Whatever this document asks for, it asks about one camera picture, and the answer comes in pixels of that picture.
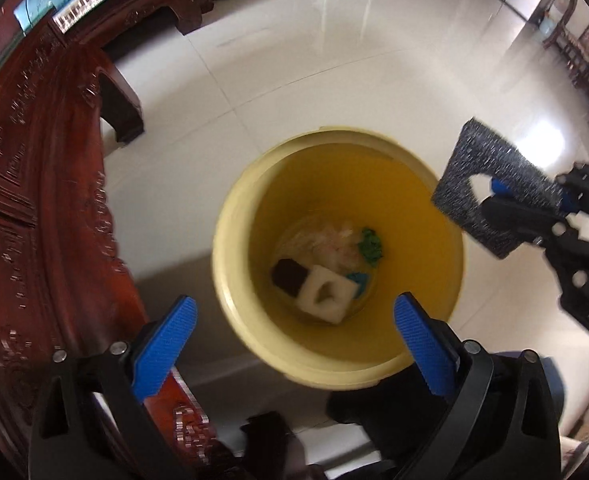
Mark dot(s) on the dark wooden coffee table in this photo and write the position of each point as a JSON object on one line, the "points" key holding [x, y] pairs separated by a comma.
{"points": [[34, 210]]}

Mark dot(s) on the yellow plastic bucket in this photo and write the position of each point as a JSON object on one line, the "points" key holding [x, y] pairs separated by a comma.
{"points": [[414, 220]]}

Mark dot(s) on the dark brown foam block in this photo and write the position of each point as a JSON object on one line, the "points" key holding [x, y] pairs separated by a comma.
{"points": [[289, 276]]}

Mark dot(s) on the green paper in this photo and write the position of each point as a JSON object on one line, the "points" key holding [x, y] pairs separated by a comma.
{"points": [[371, 247]]}

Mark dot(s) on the clear plastic bag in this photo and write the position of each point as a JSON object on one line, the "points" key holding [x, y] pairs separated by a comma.
{"points": [[329, 247]]}

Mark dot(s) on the blue wrapper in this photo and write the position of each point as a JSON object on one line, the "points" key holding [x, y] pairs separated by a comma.
{"points": [[359, 280]]}

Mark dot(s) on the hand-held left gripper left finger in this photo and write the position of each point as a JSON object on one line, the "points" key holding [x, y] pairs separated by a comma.
{"points": [[167, 345]]}

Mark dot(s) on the white foam block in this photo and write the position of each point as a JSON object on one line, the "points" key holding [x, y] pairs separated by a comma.
{"points": [[330, 311]]}

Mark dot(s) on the dark speckled foam piece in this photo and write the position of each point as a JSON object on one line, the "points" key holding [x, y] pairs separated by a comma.
{"points": [[474, 160]]}

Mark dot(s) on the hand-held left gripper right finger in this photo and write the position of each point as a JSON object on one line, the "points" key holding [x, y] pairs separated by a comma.
{"points": [[422, 350]]}

